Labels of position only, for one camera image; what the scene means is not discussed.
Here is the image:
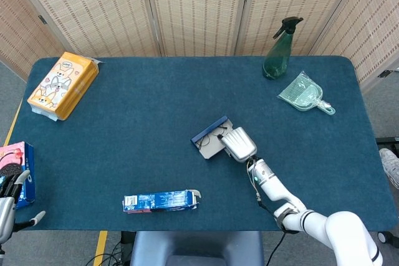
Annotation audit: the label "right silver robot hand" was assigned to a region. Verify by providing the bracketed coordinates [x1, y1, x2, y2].
[216, 126, 258, 163]

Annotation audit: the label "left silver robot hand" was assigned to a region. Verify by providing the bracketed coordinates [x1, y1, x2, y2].
[0, 168, 47, 244]

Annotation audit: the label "blue and white glasses case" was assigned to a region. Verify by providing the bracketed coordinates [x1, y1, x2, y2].
[190, 116, 234, 160]

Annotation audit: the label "thin metal eyeglasses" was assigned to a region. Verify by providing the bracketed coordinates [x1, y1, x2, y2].
[195, 124, 228, 150]

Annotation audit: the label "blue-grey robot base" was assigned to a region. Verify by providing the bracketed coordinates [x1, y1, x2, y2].
[129, 230, 265, 266]

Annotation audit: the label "pink and blue cookie box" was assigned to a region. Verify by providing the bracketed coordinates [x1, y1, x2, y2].
[0, 141, 36, 210]

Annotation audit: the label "mint green bagged dustpan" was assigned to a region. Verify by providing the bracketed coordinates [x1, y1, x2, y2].
[277, 70, 337, 116]

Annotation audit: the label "green spray bottle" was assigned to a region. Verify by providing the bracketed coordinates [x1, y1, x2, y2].
[262, 16, 304, 80]

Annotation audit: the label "opened blue cookie box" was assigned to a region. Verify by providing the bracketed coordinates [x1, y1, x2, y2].
[122, 189, 202, 214]

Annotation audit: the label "yellow floor tape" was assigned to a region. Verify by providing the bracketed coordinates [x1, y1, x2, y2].
[2, 97, 108, 266]

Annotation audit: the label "blue felt table cover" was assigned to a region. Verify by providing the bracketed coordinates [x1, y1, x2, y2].
[7, 56, 398, 232]

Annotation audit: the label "black table leg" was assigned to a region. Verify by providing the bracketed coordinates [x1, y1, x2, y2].
[120, 230, 135, 262]

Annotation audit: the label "yellow tissue pack with dogs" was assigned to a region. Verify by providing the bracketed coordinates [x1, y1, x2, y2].
[27, 51, 103, 122]

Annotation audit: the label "bamboo folding screen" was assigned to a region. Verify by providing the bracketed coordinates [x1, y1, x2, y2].
[0, 0, 399, 92]

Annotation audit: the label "black table foot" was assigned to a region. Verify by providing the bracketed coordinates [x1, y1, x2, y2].
[375, 136, 399, 154]

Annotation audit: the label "white sneaker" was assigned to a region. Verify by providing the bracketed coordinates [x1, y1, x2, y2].
[378, 148, 399, 189]

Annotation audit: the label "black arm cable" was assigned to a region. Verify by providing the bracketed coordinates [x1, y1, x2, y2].
[255, 196, 289, 266]

